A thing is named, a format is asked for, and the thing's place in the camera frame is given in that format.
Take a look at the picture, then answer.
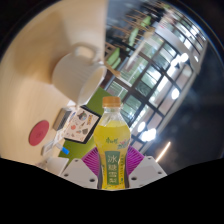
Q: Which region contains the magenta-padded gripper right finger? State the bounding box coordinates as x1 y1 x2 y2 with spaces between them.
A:
124 145 168 190

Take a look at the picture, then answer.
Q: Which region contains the white ribbed ceramic mug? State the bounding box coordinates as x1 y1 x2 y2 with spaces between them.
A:
50 43 109 107

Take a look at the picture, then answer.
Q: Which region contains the group of green wooden chairs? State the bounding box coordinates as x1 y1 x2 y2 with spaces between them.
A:
104 2 162 78

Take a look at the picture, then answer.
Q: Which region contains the white marker with blue cap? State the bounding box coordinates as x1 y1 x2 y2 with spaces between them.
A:
41 138 71 156

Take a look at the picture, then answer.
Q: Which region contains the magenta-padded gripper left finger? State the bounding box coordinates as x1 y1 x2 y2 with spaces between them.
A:
60 146 103 190

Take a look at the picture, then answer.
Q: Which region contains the flat round red coaster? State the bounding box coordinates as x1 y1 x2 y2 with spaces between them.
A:
28 119 51 147

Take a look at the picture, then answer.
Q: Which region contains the small grey box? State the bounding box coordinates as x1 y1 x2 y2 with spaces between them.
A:
52 106 73 132

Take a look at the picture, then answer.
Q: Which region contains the black-framed picture with stickers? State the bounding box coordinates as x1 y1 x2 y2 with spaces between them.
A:
62 105 102 145

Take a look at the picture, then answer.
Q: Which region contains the yellow drink bottle orange cap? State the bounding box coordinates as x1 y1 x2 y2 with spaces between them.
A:
92 96 132 191

